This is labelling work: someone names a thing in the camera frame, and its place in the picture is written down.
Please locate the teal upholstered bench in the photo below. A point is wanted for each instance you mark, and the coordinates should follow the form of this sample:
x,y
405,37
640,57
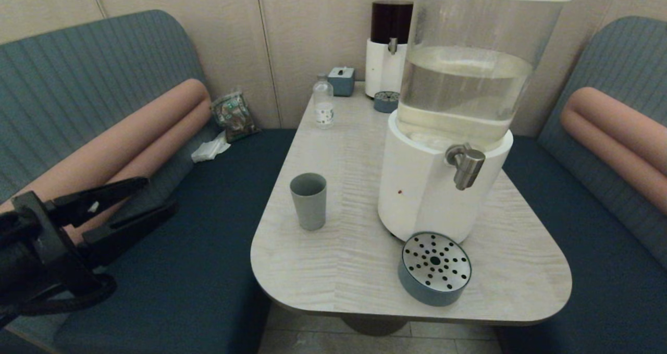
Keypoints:
x,y
599,291
219,239

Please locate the small blue perforated drip tray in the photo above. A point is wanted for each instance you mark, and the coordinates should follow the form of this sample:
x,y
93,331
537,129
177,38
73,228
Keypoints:
x,y
386,102

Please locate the printed snack bag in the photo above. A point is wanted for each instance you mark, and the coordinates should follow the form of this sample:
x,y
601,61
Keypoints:
x,y
234,117

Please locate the grey plastic cup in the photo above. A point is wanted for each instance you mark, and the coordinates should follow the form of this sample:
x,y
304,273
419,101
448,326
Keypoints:
x,y
308,210

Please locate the clear water dispenser white base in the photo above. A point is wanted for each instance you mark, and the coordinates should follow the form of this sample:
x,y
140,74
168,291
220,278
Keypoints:
x,y
417,187

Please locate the clear plastic bottle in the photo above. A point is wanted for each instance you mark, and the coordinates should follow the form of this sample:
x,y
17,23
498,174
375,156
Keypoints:
x,y
323,106

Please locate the large metal dispenser tap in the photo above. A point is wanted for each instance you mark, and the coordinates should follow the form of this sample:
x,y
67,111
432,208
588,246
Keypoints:
x,y
466,166

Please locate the large blue perforated drip tray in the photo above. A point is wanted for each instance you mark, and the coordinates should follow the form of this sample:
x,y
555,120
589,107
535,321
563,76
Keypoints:
x,y
435,263

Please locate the blue-grey tissue box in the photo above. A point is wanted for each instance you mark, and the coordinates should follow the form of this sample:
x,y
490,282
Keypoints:
x,y
341,82

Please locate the dark drink dispenser white base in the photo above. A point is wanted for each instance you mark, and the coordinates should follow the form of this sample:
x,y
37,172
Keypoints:
x,y
380,67

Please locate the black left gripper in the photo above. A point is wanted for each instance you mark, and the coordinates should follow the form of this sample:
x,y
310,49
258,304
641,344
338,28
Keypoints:
x,y
36,249

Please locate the crumpled white tissue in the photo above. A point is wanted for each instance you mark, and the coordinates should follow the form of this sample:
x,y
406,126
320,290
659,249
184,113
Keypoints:
x,y
210,149

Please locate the pink bolster cushion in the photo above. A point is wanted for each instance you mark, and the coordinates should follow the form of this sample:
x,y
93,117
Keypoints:
x,y
620,130
130,135

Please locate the small metal dispenser tap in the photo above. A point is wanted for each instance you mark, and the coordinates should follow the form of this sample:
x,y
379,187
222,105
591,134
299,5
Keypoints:
x,y
392,45

